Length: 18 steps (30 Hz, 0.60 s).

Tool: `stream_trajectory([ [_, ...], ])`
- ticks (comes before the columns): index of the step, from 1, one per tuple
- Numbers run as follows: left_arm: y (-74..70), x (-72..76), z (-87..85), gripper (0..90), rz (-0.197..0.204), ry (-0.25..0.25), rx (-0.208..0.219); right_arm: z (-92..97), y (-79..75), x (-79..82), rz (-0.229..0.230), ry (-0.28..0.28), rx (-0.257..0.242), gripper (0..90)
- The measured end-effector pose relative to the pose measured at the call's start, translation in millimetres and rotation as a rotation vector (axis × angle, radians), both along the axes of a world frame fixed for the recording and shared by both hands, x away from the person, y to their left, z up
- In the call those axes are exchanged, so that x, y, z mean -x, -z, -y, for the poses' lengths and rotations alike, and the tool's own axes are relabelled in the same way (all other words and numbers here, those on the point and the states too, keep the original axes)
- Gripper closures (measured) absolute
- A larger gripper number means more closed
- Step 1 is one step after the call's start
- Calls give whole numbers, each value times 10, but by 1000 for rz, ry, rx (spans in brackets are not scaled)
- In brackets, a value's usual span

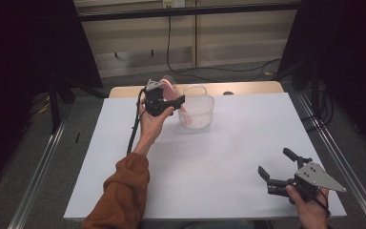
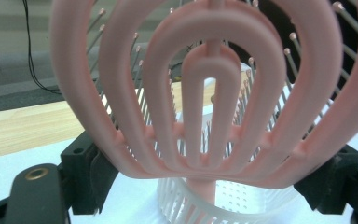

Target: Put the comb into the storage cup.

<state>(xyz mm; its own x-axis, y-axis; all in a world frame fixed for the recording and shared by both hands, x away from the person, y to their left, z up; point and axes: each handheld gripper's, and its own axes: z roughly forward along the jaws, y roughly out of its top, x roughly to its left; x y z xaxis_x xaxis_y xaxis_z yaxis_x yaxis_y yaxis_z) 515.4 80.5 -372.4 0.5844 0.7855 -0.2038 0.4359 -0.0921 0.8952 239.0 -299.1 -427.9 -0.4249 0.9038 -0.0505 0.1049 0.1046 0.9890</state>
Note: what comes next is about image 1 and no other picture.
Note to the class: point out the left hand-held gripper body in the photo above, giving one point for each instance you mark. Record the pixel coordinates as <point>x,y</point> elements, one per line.
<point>155,101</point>

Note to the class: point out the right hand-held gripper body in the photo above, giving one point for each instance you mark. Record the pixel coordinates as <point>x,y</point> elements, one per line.
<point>314,176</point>

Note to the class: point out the pink hairbrush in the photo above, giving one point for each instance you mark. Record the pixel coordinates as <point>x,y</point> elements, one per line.
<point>169,89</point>

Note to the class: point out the clear plastic basket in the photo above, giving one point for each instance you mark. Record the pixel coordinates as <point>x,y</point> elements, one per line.
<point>200,114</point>

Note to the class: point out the person's left hand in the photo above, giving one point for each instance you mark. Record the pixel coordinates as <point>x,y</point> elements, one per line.
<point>151,130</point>

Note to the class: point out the person's right hand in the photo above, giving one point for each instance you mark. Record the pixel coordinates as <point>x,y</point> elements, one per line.
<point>311,211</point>

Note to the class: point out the white table cover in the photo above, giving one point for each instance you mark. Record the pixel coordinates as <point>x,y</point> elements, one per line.
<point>222,159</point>

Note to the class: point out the dark round table cap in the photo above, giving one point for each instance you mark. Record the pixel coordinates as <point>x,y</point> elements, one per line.
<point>228,93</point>

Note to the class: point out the black metal stand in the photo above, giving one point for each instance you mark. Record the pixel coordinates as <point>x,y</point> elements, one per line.
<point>314,89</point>
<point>55,105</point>

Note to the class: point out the black horizontal bar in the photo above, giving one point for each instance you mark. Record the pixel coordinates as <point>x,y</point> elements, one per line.
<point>184,12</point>

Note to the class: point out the black curtain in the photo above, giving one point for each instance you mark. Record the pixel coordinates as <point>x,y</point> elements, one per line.
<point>349,57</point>
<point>28,63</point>

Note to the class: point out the metal floor rail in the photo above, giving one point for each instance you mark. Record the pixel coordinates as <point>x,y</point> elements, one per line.
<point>35,178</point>
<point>346,159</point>

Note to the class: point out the white wall socket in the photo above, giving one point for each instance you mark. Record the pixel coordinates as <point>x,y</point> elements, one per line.
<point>173,3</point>

